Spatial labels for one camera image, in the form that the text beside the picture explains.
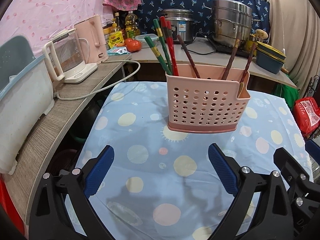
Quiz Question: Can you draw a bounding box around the dark maroon chopstick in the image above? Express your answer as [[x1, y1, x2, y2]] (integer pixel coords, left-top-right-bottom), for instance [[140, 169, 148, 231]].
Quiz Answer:
[[221, 32, 241, 80], [240, 42, 256, 85]]

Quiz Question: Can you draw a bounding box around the dark brown chopstick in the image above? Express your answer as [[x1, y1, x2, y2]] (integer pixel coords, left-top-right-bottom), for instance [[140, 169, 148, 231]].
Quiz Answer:
[[177, 35, 201, 79]]

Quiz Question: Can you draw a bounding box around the green chopstick gold band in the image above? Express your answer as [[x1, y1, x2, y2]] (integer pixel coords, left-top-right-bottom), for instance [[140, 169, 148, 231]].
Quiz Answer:
[[144, 36, 172, 75]]

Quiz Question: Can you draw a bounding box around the gold metal spoon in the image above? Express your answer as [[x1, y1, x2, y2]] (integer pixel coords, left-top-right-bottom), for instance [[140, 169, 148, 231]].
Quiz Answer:
[[237, 81, 244, 98]]

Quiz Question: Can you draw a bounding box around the red chopstick black band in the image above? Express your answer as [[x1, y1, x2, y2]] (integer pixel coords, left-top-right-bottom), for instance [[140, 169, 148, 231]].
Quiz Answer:
[[166, 20, 174, 45]]

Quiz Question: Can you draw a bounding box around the red plastic bag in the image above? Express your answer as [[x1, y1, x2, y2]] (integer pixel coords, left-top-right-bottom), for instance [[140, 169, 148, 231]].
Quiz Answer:
[[293, 97, 319, 137]]

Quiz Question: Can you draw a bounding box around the green plastic bag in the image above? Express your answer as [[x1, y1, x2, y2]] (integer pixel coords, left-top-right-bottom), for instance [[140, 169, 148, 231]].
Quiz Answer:
[[272, 83, 299, 110]]

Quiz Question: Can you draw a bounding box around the blue dotted tablecloth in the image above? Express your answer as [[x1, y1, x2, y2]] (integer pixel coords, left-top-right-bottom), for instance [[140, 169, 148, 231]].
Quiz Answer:
[[76, 82, 312, 239]]

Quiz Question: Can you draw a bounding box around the blue yellow lunch box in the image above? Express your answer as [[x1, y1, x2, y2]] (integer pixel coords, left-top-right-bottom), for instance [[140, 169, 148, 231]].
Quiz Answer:
[[256, 41, 286, 74]]

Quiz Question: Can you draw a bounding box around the grey wooden counter shelf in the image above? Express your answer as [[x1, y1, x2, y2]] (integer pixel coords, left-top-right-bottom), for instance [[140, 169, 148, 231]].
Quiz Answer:
[[4, 48, 297, 225]]

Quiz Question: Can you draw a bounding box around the pink perforated utensil basket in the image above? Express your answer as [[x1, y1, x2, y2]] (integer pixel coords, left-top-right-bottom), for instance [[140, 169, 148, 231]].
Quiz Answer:
[[166, 64, 251, 133]]

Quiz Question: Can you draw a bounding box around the grey white dish rack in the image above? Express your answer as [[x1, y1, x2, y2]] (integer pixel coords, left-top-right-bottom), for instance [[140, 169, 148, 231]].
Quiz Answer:
[[0, 35, 54, 174]]

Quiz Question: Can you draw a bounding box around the glass electric kettle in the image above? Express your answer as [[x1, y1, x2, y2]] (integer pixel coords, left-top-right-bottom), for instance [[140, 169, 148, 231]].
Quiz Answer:
[[42, 28, 98, 84]]

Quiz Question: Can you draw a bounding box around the stacked steel steamer pot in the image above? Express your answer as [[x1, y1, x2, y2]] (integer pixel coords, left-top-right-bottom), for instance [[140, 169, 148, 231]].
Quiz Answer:
[[203, 0, 255, 47]]

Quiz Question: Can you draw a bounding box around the red tomato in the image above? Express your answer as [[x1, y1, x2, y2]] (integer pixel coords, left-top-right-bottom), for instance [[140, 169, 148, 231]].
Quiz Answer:
[[124, 38, 142, 53]]

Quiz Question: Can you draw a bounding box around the yellow oil bottle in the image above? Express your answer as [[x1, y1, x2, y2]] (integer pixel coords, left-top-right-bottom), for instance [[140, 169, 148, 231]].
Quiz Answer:
[[125, 11, 140, 39], [108, 22, 124, 49]]

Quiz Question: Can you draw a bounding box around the pink electric kettle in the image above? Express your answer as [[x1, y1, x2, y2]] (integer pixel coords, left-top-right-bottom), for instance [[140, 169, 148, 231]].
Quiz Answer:
[[74, 15, 108, 64]]

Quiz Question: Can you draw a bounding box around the steel rice cooker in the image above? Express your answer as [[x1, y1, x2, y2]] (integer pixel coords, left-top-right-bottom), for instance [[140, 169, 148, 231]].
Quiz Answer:
[[162, 9, 194, 43]]

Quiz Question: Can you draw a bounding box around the clear food container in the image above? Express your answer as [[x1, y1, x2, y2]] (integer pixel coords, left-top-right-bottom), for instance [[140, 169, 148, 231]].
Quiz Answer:
[[134, 33, 160, 49]]

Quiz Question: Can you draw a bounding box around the white power cable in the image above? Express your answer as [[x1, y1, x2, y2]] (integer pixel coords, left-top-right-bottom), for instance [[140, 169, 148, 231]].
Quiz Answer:
[[54, 60, 142, 101]]

